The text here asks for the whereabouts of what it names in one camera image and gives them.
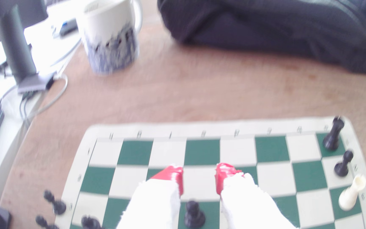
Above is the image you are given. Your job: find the black chess pawn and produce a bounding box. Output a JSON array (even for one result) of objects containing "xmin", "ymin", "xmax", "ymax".
[
  {"xmin": 184, "ymin": 200, "xmax": 206, "ymax": 229},
  {"xmin": 36, "ymin": 215, "xmax": 60, "ymax": 229},
  {"xmin": 43, "ymin": 190, "xmax": 67, "ymax": 215},
  {"xmin": 334, "ymin": 150, "xmax": 354, "ymax": 177}
]

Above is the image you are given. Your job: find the black cylinder device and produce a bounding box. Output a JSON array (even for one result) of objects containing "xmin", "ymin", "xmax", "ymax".
[{"xmin": 0, "ymin": 5, "xmax": 37, "ymax": 85}]

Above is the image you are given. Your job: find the large black chess piece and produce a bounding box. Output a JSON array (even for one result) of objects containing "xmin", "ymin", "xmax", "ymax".
[{"xmin": 81, "ymin": 216, "xmax": 101, "ymax": 229}]

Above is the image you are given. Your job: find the small dark blue item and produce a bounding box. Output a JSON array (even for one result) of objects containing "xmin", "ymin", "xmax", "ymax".
[{"xmin": 59, "ymin": 18, "xmax": 79, "ymax": 36}]

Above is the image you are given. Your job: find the grey small box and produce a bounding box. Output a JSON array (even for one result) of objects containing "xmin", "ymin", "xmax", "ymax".
[{"xmin": 18, "ymin": 73, "xmax": 56, "ymax": 94}]

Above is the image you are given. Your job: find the green and cream chess mat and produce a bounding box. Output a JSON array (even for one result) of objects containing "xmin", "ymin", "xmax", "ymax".
[{"xmin": 54, "ymin": 116, "xmax": 366, "ymax": 229}]

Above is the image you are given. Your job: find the grey cable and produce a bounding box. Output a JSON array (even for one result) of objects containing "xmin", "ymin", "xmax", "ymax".
[{"xmin": 21, "ymin": 75, "xmax": 68, "ymax": 119}]

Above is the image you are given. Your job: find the black chess king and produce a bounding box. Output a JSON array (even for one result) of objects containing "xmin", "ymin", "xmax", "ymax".
[{"xmin": 322, "ymin": 116, "xmax": 345, "ymax": 151}]

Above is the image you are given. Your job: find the white chess rook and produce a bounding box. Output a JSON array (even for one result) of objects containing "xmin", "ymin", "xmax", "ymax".
[{"xmin": 338, "ymin": 174, "xmax": 366, "ymax": 211}]

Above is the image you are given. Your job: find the dark navy cloth garment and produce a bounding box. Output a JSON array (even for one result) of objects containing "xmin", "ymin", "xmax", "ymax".
[{"xmin": 157, "ymin": 0, "xmax": 366, "ymax": 76}]

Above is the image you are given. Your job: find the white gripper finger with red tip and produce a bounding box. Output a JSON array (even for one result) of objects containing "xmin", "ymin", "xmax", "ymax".
[
  {"xmin": 215, "ymin": 163, "xmax": 299, "ymax": 229},
  {"xmin": 116, "ymin": 165, "xmax": 184, "ymax": 229}
]

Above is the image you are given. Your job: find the white desk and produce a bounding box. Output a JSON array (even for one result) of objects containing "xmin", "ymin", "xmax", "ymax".
[{"xmin": 0, "ymin": 0, "xmax": 83, "ymax": 207}]

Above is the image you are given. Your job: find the white mug blue skyline print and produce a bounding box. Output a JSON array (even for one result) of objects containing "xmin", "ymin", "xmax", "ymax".
[{"xmin": 76, "ymin": 0, "xmax": 143, "ymax": 75}]

